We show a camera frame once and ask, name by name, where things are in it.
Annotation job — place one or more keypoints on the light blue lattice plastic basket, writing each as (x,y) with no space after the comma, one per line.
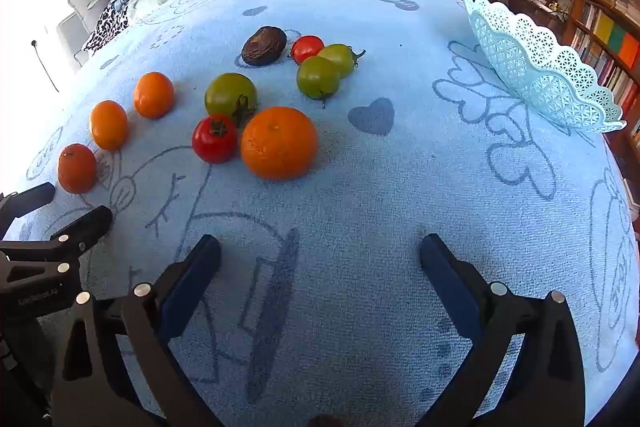
(540,67)

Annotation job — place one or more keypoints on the large orange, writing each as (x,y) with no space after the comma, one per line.
(279,143)

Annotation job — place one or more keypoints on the dark brown wrinkled fruit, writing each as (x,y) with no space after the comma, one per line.
(264,45)

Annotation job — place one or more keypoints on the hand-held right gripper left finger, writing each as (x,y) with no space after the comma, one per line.
(192,289)

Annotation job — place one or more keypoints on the small orange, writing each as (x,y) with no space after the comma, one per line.
(76,168)
(108,125)
(153,95)

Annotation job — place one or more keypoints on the yellowish green tomato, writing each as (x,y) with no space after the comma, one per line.
(342,57)

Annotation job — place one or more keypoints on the round green tomato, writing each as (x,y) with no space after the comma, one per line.
(318,77)

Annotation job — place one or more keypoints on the dark wooden desk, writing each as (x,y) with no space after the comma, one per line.
(520,2)

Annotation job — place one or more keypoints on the large green tomato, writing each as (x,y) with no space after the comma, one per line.
(227,94)

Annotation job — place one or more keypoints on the wooden bookshelf with books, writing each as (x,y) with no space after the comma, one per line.
(610,52)

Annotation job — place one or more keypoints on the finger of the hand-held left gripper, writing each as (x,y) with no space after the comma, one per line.
(30,199)
(85,227)

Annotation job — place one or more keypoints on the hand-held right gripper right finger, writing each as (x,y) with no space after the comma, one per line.
(450,279)

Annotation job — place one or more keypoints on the red tomato with green stem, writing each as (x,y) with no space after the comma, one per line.
(215,142)

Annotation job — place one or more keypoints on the blue printed towel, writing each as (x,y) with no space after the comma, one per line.
(375,207)

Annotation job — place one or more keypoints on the small red tomato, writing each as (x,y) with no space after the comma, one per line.
(307,49)

